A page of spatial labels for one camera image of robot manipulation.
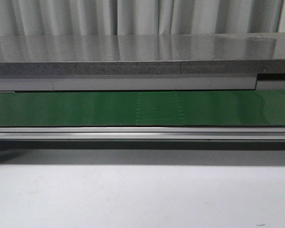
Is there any grey granite slab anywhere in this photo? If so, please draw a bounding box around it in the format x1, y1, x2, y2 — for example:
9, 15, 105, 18
0, 33, 285, 76

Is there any green conveyor belt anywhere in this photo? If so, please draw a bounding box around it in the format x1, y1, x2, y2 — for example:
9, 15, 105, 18
0, 90, 285, 127

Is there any grey panel under slab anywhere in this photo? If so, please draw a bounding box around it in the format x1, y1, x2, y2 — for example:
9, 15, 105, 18
0, 74, 285, 91

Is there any grey curtain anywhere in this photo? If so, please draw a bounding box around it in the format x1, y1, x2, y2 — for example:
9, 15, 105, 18
0, 0, 283, 36

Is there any aluminium conveyor frame rail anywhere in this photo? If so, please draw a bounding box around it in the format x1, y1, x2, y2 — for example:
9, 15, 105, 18
0, 126, 285, 141

